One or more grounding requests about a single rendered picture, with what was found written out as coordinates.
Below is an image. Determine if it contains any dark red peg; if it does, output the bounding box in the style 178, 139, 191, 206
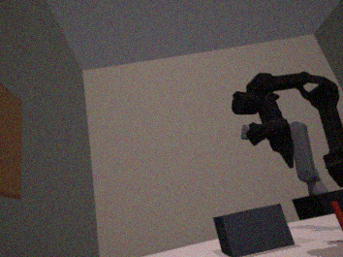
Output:
330, 201, 343, 232

